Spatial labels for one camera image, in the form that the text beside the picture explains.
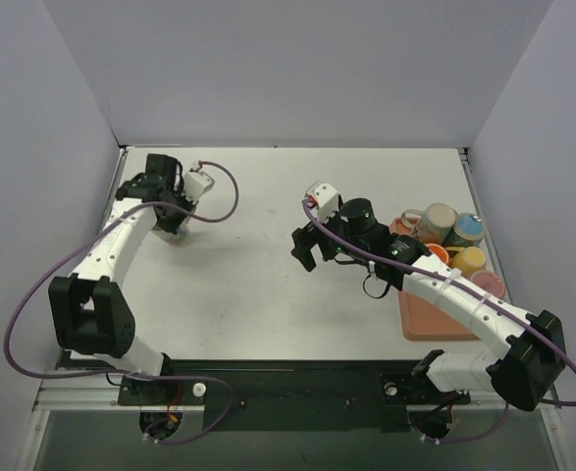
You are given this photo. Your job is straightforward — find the orange mug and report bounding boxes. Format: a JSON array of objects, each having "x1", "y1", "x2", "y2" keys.
[{"x1": 425, "y1": 243, "x2": 450, "y2": 265}]

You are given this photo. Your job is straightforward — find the white patterned mug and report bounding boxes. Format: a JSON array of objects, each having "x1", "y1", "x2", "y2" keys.
[{"x1": 151, "y1": 224, "x2": 188, "y2": 244}]

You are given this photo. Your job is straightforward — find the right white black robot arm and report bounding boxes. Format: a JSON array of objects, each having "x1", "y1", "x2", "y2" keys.
[{"x1": 291, "y1": 195, "x2": 566, "y2": 411}]

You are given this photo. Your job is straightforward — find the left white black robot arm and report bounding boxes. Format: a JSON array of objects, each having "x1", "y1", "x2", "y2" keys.
[{"x1": 48, "y1": 153, "x2": 214, "y2": 404}]

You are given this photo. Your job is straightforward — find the beige patterned mug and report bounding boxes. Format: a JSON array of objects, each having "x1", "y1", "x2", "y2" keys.
[{"x1": 400, "y1": 202, "x2": 457, "y2": 244}]

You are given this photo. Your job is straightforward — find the blue mug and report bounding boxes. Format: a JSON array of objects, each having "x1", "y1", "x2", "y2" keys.
[{"x1": 445, "y1": 213, "x2": 486, "y2": 247}]

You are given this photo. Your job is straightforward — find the yellow mug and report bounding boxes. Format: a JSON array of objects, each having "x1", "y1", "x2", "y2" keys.
[{"x1": 447, "y1": 246, "x2": 487, "y2": 279}]

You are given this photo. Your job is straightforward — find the pink mug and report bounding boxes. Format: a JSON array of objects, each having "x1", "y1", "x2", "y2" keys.
[{"x1": 470, "y1": 270, "x2": 506, "y2": 298}]

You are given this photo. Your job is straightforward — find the pink plastic tray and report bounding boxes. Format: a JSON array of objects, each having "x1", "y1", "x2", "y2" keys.
[{"x1": 390, "y1": 215, "x2": 485, "y2": 343}]

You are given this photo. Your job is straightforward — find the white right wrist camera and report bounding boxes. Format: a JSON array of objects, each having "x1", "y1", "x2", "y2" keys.
[{"x1": 304, "y1": 182, "x2": 340, "y2": 224}]

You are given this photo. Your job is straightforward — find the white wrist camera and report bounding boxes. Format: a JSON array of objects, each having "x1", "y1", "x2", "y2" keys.
[
  {"x1": 304, "y1": 182, "x2": 340, "y2": 224},
  {"x1": 183, "y1": 161, "x2": 215, "y2": 204}
]

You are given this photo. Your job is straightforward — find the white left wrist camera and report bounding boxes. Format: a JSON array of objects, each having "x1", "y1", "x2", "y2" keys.
[{"x1": 183, "y1": 161, "x2": 215, "y2": 204}]

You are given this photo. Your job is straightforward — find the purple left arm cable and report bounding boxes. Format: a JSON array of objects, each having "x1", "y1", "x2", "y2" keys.
[{"x1": 3, "y1": 160, "x2": 240, "y2": 446}]

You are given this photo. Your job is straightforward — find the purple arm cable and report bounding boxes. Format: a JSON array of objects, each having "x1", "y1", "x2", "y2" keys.
[
  {"x1": 302, "y1": 200, "x2": 576, "y2": 445},
  {"x1": 3, "y1": 160, "x2": 240, "y2": 446}
]

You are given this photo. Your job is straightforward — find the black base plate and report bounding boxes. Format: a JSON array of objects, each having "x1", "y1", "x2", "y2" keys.
[{"x1": 118, "y1": 360, "x2": 470, "y2": 433}]

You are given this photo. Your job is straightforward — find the aluminium rail frame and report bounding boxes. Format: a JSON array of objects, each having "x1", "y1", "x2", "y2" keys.
[{"x1": 35, "y1": 147, "x2": 564, "y2": 470}]

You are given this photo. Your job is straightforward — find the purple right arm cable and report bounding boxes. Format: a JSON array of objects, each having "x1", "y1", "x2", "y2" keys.
[{"x1": 302, "y1": 200, "x2": 576, "y2": 445}]

